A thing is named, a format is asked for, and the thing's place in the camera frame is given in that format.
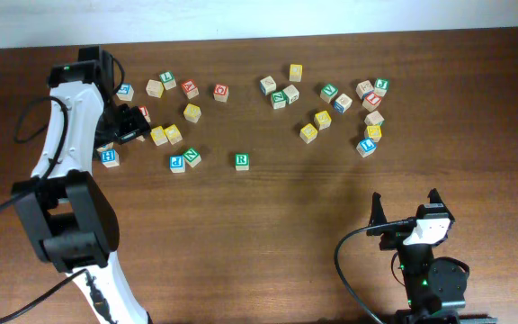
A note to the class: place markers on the green R block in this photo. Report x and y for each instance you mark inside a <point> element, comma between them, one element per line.
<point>242,162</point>

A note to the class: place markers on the green N block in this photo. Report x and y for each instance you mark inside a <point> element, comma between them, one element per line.
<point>192,157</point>

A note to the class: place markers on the blue H block upper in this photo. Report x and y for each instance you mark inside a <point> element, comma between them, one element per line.
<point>105,147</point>

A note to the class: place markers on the green V block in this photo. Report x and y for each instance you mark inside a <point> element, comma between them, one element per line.
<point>328,93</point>

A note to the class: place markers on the yellow S block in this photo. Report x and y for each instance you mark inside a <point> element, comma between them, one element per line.
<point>322,120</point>
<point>192,113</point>

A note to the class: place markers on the plain block green side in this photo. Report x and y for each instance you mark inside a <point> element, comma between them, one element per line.
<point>374,119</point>

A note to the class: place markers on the blue P block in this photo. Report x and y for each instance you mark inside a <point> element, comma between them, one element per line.
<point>177,164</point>

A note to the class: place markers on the red A block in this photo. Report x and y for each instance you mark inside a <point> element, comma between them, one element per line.
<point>190,89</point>

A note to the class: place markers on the green J block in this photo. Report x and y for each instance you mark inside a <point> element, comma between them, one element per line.
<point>381,86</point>

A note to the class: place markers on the yellow block top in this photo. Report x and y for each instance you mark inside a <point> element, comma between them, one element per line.
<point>295,73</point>

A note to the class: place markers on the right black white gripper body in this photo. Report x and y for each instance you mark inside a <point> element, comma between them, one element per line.
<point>393,238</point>

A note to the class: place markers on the plain block red blue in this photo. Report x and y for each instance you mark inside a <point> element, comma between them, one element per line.
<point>364,88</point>

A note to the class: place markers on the red I block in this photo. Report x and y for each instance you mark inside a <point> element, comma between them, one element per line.
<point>371,102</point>

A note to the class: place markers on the blue S block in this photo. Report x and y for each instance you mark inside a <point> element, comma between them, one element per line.
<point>125,92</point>

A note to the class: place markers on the red Q block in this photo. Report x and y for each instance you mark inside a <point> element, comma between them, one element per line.
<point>221,92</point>

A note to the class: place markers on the plain wooden block left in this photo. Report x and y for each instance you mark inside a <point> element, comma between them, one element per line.
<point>154,88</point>

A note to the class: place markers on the yellow E block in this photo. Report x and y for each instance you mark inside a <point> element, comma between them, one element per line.
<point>308,133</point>

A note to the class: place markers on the yellow G block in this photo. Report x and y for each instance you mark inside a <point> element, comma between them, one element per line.
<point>158,136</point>

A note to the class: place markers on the green Z block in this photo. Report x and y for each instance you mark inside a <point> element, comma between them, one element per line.
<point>278,100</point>

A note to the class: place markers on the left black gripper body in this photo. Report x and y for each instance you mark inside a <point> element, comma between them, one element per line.
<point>125,123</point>

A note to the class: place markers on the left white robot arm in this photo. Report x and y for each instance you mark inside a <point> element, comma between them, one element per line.
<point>65,215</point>

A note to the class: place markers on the plain soccer ball block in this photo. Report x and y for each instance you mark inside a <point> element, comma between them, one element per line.
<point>291,94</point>

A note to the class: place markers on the blue H block lower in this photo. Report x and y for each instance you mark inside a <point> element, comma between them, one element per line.
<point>110,158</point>

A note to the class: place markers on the green L block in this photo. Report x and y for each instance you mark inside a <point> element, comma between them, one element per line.
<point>168,80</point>

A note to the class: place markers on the red 6 block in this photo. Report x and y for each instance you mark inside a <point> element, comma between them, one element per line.
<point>145,113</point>

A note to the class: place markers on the blue L block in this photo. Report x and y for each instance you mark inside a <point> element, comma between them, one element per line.
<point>366,147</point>

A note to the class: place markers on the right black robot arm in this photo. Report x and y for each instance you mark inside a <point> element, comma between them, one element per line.
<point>435,286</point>

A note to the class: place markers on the blue h block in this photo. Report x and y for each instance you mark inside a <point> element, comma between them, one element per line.
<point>105,147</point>
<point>110,158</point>

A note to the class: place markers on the yellow O block right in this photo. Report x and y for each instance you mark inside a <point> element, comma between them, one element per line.
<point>173,134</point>

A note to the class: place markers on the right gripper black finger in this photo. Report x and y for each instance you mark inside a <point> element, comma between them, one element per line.
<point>434,197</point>
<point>377,217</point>

